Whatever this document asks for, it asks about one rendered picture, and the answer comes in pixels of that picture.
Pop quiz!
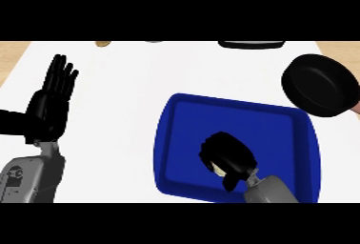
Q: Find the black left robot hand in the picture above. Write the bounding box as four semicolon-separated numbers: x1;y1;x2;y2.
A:
0;53;80;145

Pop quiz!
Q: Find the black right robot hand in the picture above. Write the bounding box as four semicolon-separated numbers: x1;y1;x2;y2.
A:
196;131;258;193

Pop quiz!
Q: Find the black flat object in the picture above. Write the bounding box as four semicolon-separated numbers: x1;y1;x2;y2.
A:
217;40;286;50

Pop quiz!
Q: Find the blue tray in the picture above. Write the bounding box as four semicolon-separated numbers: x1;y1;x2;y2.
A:
153;92;322;204

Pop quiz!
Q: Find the black pot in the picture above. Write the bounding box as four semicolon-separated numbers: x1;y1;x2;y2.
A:
280;53;360;118

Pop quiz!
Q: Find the pale cupcake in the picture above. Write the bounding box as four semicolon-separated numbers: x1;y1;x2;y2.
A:
209;161;227;177

